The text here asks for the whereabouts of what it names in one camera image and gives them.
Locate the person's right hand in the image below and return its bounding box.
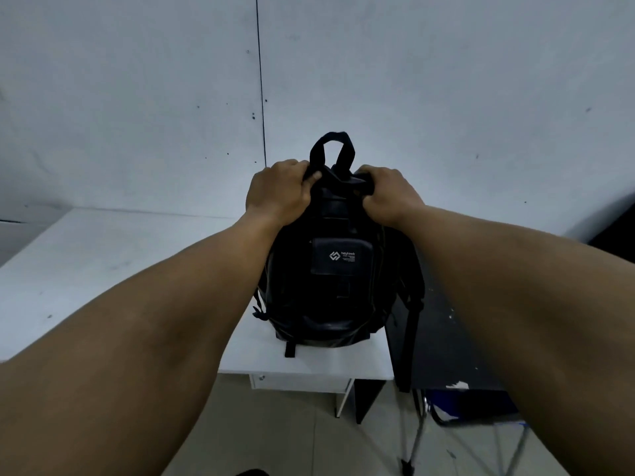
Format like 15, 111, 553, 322
353, 165, 427, 230

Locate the person's left hand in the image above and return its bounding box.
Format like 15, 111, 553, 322
245, 159, 323, 228

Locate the black backpack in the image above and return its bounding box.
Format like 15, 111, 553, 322
252, 132, 426, 393

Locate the person's right forearm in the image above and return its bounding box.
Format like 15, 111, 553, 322
395, 205, 635, 476

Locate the person's left forearm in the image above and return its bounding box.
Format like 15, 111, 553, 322
0, 211, 286, 476

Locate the black table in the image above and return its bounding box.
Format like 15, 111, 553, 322
354, 243, 508, 426

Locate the white table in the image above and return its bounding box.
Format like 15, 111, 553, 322
0, 208, 396, 420

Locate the blue chair with metal legs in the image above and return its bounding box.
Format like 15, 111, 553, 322
399, 389, 534, 476

